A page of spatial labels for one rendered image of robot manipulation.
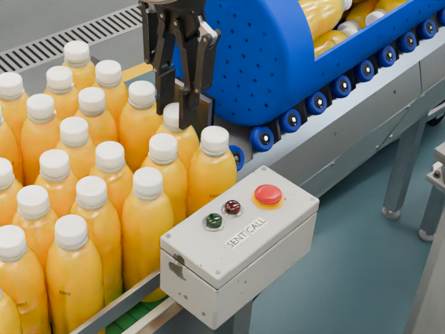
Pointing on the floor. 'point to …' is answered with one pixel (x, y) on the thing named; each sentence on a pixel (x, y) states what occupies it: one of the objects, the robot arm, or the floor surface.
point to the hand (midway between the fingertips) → (176, 99)
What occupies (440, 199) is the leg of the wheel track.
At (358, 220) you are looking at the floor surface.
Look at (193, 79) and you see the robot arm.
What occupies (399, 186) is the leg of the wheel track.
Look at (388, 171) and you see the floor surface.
